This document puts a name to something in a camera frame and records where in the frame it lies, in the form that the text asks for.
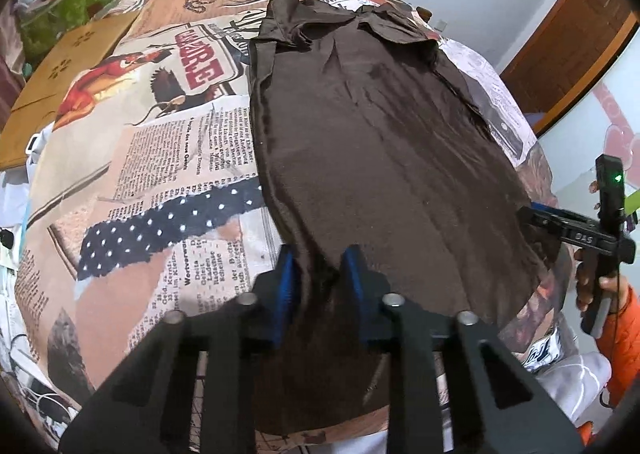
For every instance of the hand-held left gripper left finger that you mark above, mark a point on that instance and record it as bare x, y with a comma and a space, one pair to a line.
286, 284

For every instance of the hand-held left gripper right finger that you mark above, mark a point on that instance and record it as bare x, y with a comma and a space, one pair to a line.
352, 279

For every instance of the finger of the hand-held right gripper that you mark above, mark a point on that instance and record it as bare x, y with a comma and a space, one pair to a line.
542, 223

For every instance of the brown garment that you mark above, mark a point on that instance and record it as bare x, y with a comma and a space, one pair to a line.
375, 158

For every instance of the person's right hand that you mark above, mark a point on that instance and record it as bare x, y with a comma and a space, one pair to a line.
582, 284

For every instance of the printed blanket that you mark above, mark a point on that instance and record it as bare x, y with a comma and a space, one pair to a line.
165, 173

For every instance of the wooden door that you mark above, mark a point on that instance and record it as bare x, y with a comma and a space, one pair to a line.
575, 43

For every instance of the cardboard box with flower cutouts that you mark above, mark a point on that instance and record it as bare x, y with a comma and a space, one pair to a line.
60, 68

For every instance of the pink curtain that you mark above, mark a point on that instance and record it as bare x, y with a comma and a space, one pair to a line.
7, 83

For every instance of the green bag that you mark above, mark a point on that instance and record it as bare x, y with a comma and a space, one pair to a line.
50, 23

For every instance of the pink wall sticker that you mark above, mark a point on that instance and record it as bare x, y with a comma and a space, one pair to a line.
617, 128

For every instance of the wall socket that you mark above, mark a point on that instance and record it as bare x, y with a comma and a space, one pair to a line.
440, 24

